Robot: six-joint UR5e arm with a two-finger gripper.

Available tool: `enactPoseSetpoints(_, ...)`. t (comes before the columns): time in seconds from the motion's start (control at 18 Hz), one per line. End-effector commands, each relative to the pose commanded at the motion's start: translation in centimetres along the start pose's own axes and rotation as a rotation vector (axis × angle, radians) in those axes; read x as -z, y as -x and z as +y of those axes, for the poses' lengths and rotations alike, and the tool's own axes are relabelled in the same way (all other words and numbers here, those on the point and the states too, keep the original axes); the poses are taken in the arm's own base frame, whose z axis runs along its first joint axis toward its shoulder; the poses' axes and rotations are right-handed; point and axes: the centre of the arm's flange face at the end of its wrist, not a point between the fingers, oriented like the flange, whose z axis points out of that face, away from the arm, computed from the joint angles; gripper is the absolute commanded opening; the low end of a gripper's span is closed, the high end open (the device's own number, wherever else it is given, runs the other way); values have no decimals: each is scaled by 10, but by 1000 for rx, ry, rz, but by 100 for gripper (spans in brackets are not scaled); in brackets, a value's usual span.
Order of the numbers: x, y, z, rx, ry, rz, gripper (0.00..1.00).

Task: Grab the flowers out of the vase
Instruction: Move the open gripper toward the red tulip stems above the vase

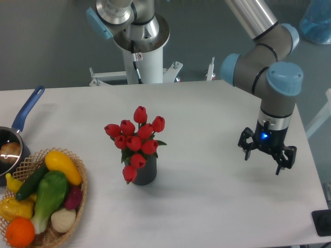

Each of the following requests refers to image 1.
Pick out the white frame at right edge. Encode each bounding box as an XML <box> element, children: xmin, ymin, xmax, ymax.
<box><xmin>306</xmin><ymin>88</ymin><xmax>330</xmax><ymax>139</ymax></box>

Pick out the brown bread roll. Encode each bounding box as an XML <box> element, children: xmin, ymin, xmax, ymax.
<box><xmin>1</xmin><ymin>142</ymin><xmax>21</xmax><ymax>165</ymax></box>

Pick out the yellow squash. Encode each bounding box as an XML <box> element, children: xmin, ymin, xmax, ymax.
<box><xmin>44</xmin><ymin>150</ymin><xmax>82</xmax><ymax>186</ymax></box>

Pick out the red tulip bouquet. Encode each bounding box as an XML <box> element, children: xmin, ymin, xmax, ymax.
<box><xmin>104</xmin><ymin>105</ymin><xmax>168</xmax><ymax>185</ymax></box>

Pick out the orange fruit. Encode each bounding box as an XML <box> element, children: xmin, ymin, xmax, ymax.
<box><xmin>5</xmin><ymin>218</ymin><xmax>35</xmax><ymax>247</ymax></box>

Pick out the purple red onion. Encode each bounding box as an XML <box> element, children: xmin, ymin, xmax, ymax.
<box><xmin>64</xmin><ymin>185</ymin><xmax>83</xmax><ymax>210</ymax></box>

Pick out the green bok choy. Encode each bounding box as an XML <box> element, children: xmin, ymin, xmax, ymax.
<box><xmin>31</xmin><ymin>170</ymin><xmax>69</xmax><ymax>235</ymax></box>

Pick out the blue translucent container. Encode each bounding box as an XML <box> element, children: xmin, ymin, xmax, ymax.
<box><xmin>299</xmin><ymin>0</ymin><xmax>330</xmax><ymax>45</ymax></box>

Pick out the yellow corn cob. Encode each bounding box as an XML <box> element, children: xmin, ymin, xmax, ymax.
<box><xmin>1</xmin><ymin>197</ymin><xmax>34</xmax><ymax>222</ymax></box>

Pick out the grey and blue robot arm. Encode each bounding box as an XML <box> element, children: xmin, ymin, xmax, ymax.
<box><xmin>86</xmin><ymin>1</ymin><xmax>303</xmax><ymax>170</ymax></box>

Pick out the white garlic bulb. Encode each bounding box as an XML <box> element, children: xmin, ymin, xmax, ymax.
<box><xmin>51</xmin><ymin>208</ymin><xmax>76</xmax><ymax>233</ymax></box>

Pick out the dark green cucumber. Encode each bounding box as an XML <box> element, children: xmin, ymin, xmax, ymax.
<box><xmin>16</xmin><ymin>164</ymin><xmax>49</xmax><ymax>200</ymax></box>

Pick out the black cable on pedestal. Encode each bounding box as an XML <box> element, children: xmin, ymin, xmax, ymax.
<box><xmin>129</xmin><ymin>40</ymin><xmax>143</xmax><ymax>85</ymax></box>

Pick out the yellow banana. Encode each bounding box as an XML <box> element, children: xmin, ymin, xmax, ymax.
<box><xmin>5</xmin><ymin>173</ymin><xmax>37</xmax><ymax>202</ymax></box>

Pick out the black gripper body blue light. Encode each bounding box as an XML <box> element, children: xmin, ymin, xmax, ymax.
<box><xmin>253</xmin><ymin>122</ymin><xmax>288</xmax><ymax>154</ymax></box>

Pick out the dark grey ribbed vase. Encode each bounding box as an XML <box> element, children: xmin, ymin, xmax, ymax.
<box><xmin>123</xmin><ymin>153</ymin><xmax>157</xmax><ymax>185</ymax></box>

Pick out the black device at table edge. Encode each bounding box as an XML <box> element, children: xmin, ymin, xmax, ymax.
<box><xmin>311</xmin><ymin>209</ymin><xmax>331</xmax><ymax>237</ymax></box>

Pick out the blue handled saucepan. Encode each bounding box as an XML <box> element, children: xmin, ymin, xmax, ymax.
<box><xmin>1</xmin><ymin>86</ymin><xmax>45</xmax><ymax>187</ymax></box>

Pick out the woven wicker basket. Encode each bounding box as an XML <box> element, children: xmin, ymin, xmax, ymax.
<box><xmin>12</xmin><ymin>148</ymin><xmax>87</xmax><ymax>247</ymax></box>

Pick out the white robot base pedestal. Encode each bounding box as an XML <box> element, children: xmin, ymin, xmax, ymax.
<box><xmin>86</xmin><ymin>8</ymin><xmax>183</xmax><ymax>86</ymax></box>

